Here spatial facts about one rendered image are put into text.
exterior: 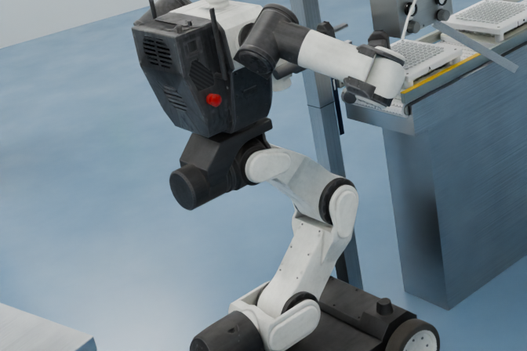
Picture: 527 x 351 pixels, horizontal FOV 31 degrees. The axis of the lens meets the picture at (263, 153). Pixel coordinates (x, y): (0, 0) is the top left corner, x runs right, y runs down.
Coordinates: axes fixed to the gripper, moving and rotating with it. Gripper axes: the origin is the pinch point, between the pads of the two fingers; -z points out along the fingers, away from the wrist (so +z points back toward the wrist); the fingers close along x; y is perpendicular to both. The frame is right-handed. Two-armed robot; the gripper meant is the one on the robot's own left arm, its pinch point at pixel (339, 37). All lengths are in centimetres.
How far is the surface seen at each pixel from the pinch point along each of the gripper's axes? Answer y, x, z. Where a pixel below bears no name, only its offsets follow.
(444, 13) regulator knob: 23.9, -2.7, -20.0
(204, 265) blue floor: -78, 94, 36
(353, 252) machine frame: -10, 75, 8
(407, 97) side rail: 19.7, 17.7, -5.2
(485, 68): 14.5, 23.7, -38.8
